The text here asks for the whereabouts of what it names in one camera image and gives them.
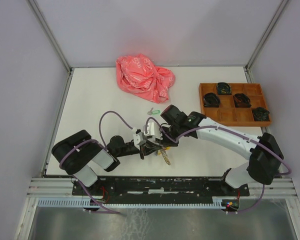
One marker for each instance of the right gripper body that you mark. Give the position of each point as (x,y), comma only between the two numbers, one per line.
(166,140)

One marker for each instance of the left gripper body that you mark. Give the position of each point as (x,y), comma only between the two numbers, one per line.
(143,150)

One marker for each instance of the key with green tag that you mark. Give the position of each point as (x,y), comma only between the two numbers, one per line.
(153,111)

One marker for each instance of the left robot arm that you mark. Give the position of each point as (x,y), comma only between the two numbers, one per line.
(76,151)

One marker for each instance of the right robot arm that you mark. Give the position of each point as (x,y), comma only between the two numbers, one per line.
(262,153)

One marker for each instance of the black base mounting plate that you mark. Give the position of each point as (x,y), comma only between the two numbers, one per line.
(192,190)

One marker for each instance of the black coiled item left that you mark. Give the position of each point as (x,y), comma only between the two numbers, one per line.
(211,100)

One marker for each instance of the black coiled item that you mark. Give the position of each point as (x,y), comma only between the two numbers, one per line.
(211,100)
(223,88)
(241,100)
(260,114)

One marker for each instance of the crumpled pink plastic bag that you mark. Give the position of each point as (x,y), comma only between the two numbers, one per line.
(137,75)

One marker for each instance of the wooden compartment tray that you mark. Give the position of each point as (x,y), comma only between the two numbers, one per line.
(227,114)

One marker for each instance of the black coiled item top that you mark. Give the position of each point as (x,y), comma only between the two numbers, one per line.
(223,88)

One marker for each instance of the black coiled item middle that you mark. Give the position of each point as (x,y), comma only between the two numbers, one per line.
(241,100)

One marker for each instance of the black coiled item right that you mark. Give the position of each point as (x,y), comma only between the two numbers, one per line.
(260,114)

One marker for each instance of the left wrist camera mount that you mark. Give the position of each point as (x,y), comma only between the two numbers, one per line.
(139,138)

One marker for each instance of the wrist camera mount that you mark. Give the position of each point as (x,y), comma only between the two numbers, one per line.
(152,131)
(139,138)

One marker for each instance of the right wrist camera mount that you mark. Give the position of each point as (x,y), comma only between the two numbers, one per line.
(152,131)

